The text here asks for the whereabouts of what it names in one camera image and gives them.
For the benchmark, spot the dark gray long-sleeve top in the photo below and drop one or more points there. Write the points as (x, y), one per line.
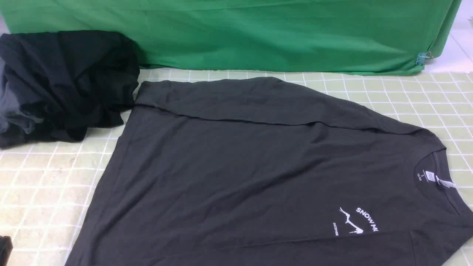
(263, 172)

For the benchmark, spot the pile of black clothes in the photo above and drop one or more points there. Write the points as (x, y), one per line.
(55, 86)

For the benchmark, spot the green backdrop cloth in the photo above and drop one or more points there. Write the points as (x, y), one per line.
(361, 37)

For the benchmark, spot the green checkered table mat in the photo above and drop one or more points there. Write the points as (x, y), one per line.
(46, 187)

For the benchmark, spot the blue binder clip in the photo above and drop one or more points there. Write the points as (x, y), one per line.
(424, 58)

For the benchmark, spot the black object at edge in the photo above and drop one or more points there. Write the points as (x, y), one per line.
(6, 247)

